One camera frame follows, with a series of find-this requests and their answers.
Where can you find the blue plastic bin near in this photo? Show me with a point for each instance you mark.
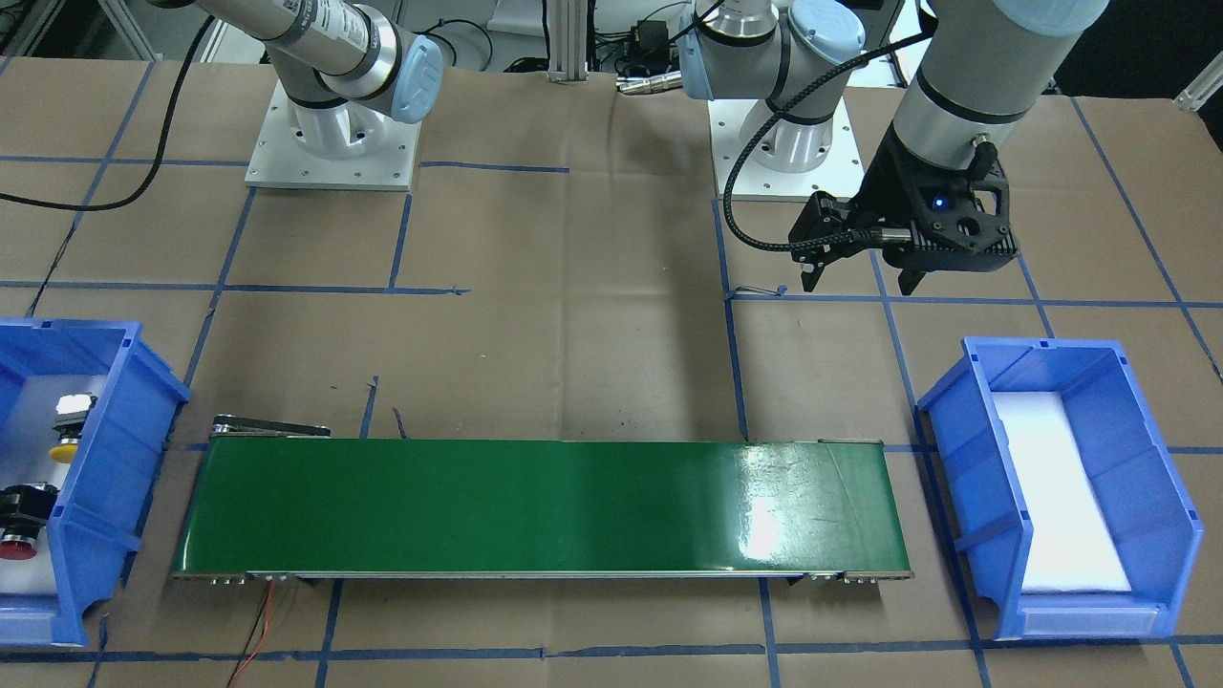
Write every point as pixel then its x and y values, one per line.
pixel 1146 507

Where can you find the blue plastic bin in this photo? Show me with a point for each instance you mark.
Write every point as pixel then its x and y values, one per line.
pixel 1146 507
pixel 96 521

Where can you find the aluminium frame post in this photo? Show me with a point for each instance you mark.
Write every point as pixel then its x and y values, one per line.
pixel 568 34

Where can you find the yellow push button switch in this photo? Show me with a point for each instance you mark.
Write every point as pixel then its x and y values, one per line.
pixel 71 414

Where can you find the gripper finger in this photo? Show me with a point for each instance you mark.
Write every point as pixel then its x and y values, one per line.
pixel 910 279
pixel 811 273

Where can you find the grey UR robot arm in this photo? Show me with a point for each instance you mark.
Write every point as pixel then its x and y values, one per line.
pixel 357 86

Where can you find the blue plastic bin far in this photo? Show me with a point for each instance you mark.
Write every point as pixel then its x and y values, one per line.
pixel 96 521

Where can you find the red push button switch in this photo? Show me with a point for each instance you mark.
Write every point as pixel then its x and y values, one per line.
pixel 25 511

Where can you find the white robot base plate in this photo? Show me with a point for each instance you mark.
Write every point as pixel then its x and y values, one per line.
pixel 347 147

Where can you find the second grey robot arm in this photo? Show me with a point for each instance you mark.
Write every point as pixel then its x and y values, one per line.
pixel 985 64

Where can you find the green conveyor belt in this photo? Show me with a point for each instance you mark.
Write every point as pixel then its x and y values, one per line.
pixel 518 509

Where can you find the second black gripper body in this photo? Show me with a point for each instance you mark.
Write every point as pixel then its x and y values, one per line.
pixel 890 182

